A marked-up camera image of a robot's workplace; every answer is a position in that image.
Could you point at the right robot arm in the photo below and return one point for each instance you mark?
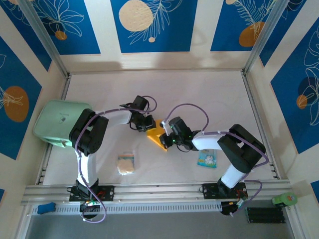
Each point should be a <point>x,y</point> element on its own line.
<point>234,174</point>

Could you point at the aluminium frame post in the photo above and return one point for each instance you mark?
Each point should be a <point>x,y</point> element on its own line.
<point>266,35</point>
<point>42,37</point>

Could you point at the mint green zip pouch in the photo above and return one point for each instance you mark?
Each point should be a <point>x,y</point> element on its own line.
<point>54,122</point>

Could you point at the green tape roll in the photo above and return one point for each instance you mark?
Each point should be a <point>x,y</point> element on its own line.
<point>285,200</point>

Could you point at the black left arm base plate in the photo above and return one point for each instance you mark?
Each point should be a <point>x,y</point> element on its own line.
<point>107,193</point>

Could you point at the small blue foam block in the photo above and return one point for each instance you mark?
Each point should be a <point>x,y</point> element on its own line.
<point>46,208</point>

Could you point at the black slotted rack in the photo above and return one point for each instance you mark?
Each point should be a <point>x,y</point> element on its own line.
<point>265,215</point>

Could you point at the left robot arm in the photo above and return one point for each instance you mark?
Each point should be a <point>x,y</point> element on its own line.
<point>87,166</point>

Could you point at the aluminium mounting rail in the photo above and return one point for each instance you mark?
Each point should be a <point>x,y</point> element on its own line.
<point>159,191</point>

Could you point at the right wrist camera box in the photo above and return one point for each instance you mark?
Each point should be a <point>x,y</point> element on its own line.
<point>165,124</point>

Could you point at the yellow orange cloth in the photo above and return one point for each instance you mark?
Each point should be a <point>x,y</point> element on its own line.
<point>155,137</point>

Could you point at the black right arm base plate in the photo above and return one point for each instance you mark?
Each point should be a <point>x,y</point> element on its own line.
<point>209,190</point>

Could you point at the clear bag of cotton pads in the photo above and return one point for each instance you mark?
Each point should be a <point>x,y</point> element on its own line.
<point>126,163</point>

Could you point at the blue white wipes packet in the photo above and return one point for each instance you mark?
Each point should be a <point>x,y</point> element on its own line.
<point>207,159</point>

